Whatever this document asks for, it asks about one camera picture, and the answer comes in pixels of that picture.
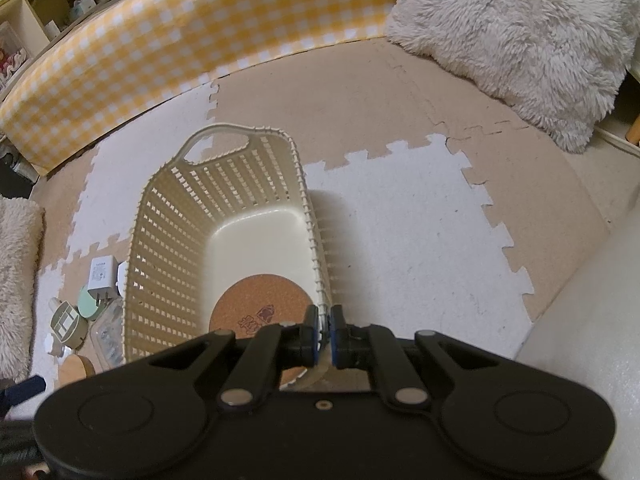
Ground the yellow checkered padded bumper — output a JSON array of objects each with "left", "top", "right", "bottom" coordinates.
[{"left": 0, "top": 0, "right": 412, "bottom": 177}]

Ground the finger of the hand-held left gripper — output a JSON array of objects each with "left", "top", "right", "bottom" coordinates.
[{"left": 0, "top": 375, "right": 47, "bottom": 407}]

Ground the fluffy cream rug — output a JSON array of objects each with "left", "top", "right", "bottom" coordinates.
[{"left": 0, "top": 197, "right": 46, "bottom": 384}]

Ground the grey compartment tray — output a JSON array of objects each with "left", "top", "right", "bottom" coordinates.
[{"left": 50, "top": 300, "right": 91, "bottom": 349}]

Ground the clear plastic box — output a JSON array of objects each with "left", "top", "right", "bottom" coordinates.
[{"left": 90, "top": 300, "right": 126, "bottom": 368}]

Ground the mint green round case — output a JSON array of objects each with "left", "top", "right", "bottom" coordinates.
[{"left": 77, "top": 285, "right": 109, "bottom": 322}]

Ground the white charger adapter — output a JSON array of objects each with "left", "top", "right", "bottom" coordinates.
[{"left": 86, "top": 256, "right": 119, "bottom": 311}]

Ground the round cork coaster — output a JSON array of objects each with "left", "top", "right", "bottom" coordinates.
[{"left": 209, "top": 274, "right": 317, "bottom": 389}]

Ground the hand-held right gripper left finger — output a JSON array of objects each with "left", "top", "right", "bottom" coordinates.
[{"left": 145, "top": 305, "right": 319, "bottom": 408}]

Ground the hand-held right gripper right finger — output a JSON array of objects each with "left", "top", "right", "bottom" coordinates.
[{"left": 329, "top": 305, "right": 506, "bottom": 408}]

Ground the round wooden lid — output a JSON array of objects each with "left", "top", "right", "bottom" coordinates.
[{"left": 57, "top": 354, "right": 96, "bottom": 391}]

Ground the fluffy white cushion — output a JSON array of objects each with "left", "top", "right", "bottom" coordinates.
[{"left": 386, "top": 0, "right": 636, "bottom": 155}]

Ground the tan foam puzzle mat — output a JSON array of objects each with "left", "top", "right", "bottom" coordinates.
[
  {"left": 400, "top": 50, "right": 612, "bottom": 322},
  {"left": 212, "top": 35, "right": 453, "bottom": 171}
]

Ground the cream plastic lattice basket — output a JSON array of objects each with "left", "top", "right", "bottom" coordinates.
[{"left": 121, "top": 124, "right": 334, "bottom": 391}]

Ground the wooden shelf unit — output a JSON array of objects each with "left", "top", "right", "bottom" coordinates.
[{"left": 0, "top": 0, "right": 121, "bottom": 92}]

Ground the white foam puzzle mat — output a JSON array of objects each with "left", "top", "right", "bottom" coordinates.
[
  {"left": 74, "top": 80, "right": 221, "bottom": 256},
  {"left": 302, "top": 134, "right": 536, "bottom": 361}
]

